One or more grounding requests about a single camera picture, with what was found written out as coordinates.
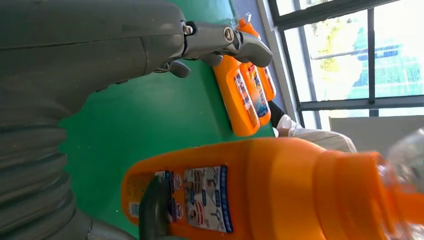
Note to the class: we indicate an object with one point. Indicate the orange bottle with clear cap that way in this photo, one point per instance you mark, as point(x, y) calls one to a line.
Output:
point(269, 82)
point(232, 99)
point(256, 92)
point(281, 185)

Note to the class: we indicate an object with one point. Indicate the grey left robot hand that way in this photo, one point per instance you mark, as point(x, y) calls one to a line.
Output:
point(82, 39)

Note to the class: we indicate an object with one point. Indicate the dark window frame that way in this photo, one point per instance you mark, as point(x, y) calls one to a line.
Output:
point(331, 104)

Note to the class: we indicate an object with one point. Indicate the green table mat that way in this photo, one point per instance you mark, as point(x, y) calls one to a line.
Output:
point(116, 139)

